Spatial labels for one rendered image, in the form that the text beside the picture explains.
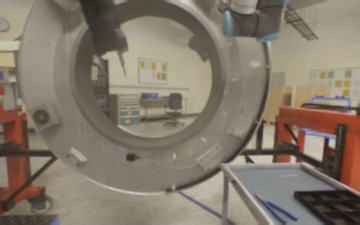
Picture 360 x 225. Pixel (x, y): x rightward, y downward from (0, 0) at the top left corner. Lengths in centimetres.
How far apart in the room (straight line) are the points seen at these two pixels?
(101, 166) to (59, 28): 78
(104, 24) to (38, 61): 80
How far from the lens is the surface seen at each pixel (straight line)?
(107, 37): 48
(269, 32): 83
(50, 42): 122
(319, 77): 958
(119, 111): 555
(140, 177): 114
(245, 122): 111
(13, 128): 187
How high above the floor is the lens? 106
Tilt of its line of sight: 6 degrees down
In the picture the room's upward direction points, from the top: 1 degrees clockwise
